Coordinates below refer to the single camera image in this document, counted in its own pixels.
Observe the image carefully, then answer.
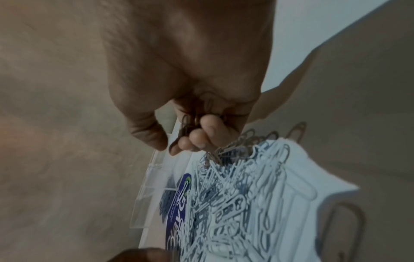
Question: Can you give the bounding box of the pile of mixed paper clips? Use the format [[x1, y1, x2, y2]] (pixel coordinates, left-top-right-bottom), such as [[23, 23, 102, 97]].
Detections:
[[168, 121, 368, 262]]

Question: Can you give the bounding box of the clear plastic two-compartment box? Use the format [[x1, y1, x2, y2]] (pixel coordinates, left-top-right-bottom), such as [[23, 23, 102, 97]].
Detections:
[[129, 151, 195, 230]]

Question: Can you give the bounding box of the person's left hand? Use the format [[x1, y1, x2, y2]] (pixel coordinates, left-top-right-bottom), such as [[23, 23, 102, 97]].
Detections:
[[106, 247, 171, 262]]

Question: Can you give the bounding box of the person's right hand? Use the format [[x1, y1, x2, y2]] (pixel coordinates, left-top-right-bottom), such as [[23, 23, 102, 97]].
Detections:
[[98, 0, 279, 157]]

